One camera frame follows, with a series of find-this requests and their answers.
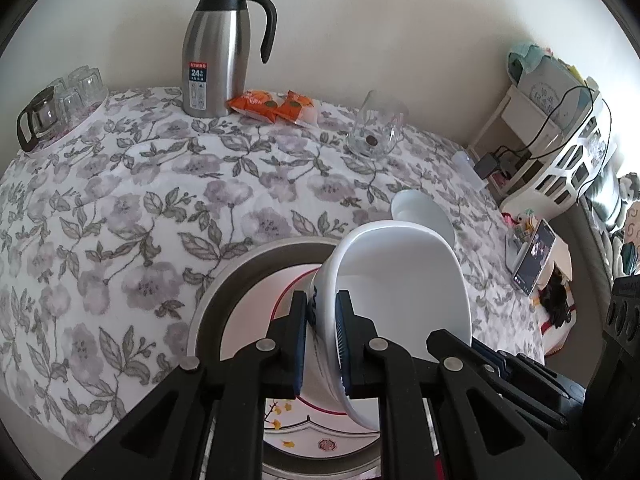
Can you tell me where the white plate black rim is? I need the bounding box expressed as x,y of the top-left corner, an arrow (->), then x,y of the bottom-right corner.
219,264 -> 384,461

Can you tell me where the white bowl red logo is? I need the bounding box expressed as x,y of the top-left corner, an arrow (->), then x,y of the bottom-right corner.
390,190 -> 456,248

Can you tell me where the small white bowl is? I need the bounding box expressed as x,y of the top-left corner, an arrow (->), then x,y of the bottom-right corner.
307,220 -> 472,431

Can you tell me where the black clothing item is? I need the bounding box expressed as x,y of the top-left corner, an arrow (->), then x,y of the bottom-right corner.
538,268 -> 572,330

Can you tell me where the smartphone showing video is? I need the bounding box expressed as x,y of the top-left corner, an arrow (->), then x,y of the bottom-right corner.
512,220 -> 556,296

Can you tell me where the floral fleece tablecloth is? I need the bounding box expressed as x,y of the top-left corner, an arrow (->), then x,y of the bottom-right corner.
1,88 -> 544,451

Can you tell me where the black power adapter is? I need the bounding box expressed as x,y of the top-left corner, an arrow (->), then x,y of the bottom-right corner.
474,153 -> 501,179

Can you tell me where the clear glass mug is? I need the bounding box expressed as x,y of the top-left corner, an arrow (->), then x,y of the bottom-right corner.
346,90 -> 409,160

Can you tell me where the white shelf unit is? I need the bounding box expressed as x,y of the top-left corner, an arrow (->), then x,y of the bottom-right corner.
469,78 -> 615,220

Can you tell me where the orange snack packet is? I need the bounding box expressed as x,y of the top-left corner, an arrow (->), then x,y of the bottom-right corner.
276,91 -> 319,127
227,90 -> 282,124

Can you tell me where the clear drinking glass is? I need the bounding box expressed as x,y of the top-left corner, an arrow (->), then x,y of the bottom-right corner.
54,87 -> 91,128
67,65 -> 107,107

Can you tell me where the teal cloth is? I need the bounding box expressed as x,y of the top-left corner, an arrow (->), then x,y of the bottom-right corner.
506,41 -> 552,84

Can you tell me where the black cable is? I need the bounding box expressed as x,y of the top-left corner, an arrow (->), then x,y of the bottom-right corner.
491,84 -> 614,172

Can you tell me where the steel thermos black handle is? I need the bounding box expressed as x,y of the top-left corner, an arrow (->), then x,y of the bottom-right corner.
181,0 -> 278,118

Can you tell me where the glass teapot black handle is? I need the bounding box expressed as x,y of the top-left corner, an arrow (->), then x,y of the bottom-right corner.
16,86 -> 63,153

